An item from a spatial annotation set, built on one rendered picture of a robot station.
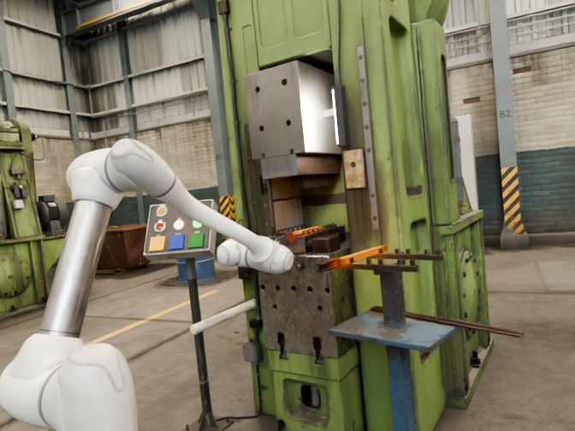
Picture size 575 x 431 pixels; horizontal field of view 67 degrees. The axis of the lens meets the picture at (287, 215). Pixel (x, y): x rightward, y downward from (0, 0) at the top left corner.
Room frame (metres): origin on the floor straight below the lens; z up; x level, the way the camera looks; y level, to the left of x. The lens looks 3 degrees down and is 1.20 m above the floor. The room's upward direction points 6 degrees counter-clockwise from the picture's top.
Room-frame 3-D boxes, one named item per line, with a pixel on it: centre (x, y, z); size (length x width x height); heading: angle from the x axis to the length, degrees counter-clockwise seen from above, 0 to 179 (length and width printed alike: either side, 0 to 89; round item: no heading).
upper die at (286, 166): (2.18, -0.10, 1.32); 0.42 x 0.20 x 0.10; 147
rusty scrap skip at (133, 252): (8.44, 3.43, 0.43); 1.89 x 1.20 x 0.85; 64
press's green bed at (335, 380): (2.16, -0.15, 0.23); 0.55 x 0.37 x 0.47; 147
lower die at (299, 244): (2.18, -0.10, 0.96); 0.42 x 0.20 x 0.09; 147
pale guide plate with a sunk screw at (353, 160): (1.94, -0.32, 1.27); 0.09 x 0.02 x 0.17; 57
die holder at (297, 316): (2.16, -0.15, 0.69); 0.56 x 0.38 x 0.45; 147
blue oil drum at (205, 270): (6.71, 1.49, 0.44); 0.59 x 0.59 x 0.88
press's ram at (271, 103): (2.16, -0.13, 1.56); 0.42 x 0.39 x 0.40; 147
